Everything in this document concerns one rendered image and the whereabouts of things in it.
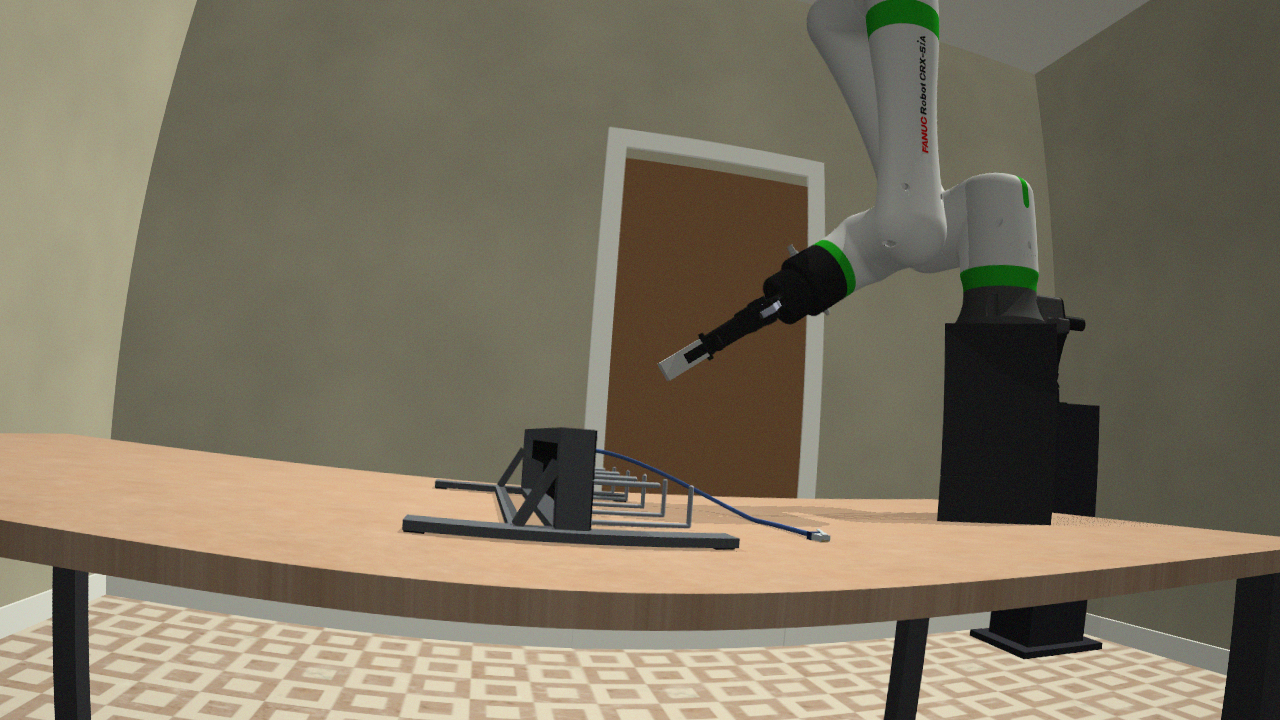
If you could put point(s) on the dark blue cable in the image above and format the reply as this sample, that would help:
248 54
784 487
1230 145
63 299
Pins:
759 521

